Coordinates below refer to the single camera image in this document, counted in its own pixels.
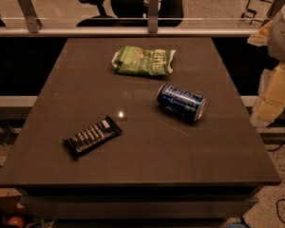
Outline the left metal railing bracket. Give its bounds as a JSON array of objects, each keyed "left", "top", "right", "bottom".
[{"left": 17, "top": 0, "right": 43, "bottom": 33}]

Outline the wooden stool frame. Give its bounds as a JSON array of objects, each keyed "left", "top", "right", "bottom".
[{"left": 241, "top": 0, "right": 275, "bottom": 22}]

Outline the metal railing bracket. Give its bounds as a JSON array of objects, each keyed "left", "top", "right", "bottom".
[
  {"left": 17, "top": 0, "right": 43, "bottom": 33},
  {"left": 262, "top": 0, "right": 285, "bottom": 25},
  {"left": 147, "top": 0, "right": 159, "bottom": 33}
]

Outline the black snack bar wrapper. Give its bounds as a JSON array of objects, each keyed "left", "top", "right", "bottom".
[{"left": 63, "top": 116, "right": 122, "bottom": 158}]

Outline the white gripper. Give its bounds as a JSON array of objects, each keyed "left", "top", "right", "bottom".
[{"left": 247, "top": 5, "right": 285, "bottom": 127}]

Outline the green chip bag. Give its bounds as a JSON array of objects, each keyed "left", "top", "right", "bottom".
[{"left": 111, "top": 46, "right": 176, "bottom": 77}]

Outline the orange round object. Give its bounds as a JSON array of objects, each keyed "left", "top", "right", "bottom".
[{"left": 7, "top": 216, "right": 26, "bottom": 228}]

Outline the black office chair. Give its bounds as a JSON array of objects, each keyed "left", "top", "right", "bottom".
[{"left": 77, "top": 0, "right": 183, "bottom": 27}]

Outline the blue pepsi can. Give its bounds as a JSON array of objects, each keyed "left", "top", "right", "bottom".
[{"left": 157, "top": 84, "right": 206, "bottom": 122}]

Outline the middle metal railing bracket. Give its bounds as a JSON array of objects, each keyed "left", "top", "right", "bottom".
[{"left": 147, "top": 0, "right": 159, "bottom": 33}]

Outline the right metal railing bracket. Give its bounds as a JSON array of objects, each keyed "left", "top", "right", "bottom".
[{"left": 262, "top": 0, "right": 285, "bottom": 25}]

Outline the black floor cable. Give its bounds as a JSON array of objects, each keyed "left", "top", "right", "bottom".
[{"left": 275, "top": 198, "right": 285, "bottom": 226}]

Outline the dark brown table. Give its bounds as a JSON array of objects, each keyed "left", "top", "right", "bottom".
[{"left": 0, "top": 38, "right": 280, "bottom": 219}]

